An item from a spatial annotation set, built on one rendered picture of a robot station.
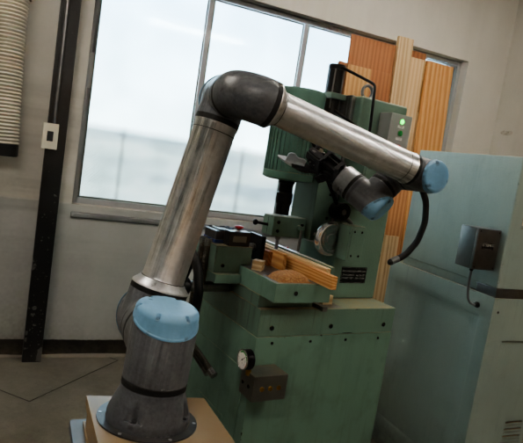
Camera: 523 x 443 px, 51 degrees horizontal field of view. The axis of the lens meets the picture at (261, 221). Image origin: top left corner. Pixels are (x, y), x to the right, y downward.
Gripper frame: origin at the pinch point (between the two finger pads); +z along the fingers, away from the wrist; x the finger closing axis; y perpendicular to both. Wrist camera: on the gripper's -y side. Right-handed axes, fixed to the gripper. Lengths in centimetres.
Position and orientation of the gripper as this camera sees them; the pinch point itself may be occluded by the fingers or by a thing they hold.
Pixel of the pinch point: (294, 142)
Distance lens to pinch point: 175.8
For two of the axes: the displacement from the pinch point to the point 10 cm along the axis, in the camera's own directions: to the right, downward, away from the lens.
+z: -6.8, -6.3, 3.7
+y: -0.3, -4.8, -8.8
